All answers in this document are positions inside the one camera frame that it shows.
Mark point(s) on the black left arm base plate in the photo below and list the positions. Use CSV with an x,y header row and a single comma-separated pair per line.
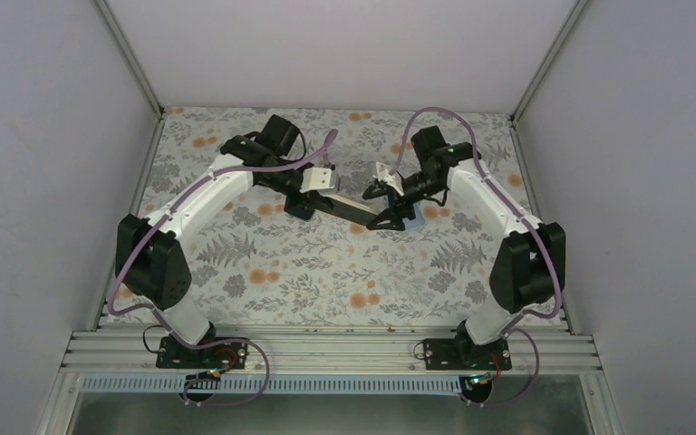
x,y
173,355

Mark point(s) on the floral patterned table mat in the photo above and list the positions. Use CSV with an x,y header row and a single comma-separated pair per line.
x,y
255,264

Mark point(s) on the black bare phone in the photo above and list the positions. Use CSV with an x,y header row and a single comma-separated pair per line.
x,y
357,214

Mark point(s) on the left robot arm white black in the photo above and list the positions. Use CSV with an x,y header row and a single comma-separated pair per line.
x,y
151,269

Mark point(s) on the white slotted cable duct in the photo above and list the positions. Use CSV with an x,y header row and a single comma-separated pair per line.
x,y
250,384

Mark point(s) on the aluminium front rail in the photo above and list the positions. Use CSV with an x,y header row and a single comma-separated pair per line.
x,y
371,350

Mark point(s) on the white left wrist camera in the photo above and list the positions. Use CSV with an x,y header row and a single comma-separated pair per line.
x,y
324,181

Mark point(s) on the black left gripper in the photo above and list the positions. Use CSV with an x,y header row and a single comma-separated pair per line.
x,y
309,201

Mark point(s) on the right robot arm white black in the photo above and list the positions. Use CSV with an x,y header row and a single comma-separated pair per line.
x,y
529,268

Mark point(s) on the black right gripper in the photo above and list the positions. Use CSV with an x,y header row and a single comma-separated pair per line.
x,y
389,214

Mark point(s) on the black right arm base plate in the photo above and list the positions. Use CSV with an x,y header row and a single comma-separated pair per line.
x,y
441,354

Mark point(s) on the black phone from case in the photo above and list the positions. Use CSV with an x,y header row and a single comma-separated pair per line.
x,y
304,214

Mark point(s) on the beige phone case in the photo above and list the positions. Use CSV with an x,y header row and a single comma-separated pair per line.
x,y
348,201

